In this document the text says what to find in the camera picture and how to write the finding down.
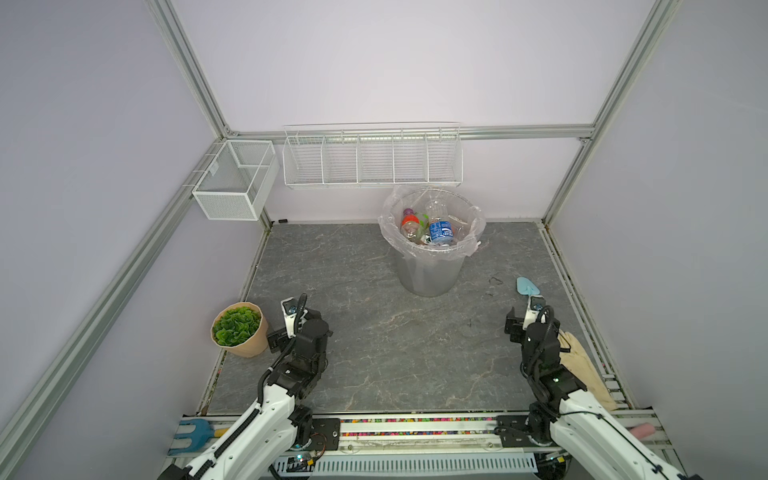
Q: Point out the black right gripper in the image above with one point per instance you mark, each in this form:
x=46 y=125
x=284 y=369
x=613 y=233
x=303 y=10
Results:
x=514 y=326

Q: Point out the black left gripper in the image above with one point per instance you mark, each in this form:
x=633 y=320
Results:
x=279 y=340

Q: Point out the blue label bottle white cap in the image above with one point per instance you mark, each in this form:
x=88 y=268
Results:
x=440 y=227

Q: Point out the small red label purple cap bottle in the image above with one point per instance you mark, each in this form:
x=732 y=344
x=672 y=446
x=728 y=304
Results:
x=410 y=226

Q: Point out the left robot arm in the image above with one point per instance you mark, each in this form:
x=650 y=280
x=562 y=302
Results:
x=277 y=420

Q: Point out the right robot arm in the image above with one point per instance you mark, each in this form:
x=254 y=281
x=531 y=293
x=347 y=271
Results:
x=566 y=415

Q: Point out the grey mesh waste bin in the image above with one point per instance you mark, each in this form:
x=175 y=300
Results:
x=427 y=279

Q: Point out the beige work glove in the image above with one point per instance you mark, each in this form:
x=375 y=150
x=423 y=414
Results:
x=574 y=357

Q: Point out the potted green plant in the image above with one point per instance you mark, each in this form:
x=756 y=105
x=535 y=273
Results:
x=241 y=329

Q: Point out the light blue garden trowel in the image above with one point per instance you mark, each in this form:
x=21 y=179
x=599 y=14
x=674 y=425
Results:
x=525 y=287

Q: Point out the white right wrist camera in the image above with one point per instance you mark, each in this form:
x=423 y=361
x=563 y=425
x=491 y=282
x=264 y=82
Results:
x=535 y=304

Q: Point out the purple scoop pink handle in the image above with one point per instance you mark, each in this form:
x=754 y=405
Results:
x=643 y=430

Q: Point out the blue garden fork yellow handle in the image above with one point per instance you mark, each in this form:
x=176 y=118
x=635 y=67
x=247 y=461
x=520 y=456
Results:
x=196 y=432

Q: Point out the white mesh wall basket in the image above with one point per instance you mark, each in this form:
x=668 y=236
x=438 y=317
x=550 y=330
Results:
x=237 y=181

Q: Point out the white wire wall shelf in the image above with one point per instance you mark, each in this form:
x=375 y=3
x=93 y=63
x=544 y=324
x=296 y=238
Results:
x=373 y=155

